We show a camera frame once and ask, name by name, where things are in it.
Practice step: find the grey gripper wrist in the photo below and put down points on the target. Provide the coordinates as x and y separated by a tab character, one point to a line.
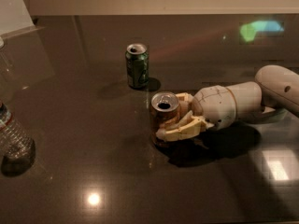
214	106

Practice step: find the orange soda can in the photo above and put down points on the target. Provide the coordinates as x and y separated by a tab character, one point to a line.
164	106

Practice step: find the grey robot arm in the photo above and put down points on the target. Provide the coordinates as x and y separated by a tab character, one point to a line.
181	116

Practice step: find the green soda can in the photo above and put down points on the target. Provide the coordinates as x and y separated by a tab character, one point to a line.
137	64

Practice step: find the clear plastic water bottle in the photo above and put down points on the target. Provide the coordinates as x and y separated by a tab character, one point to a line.
17	147

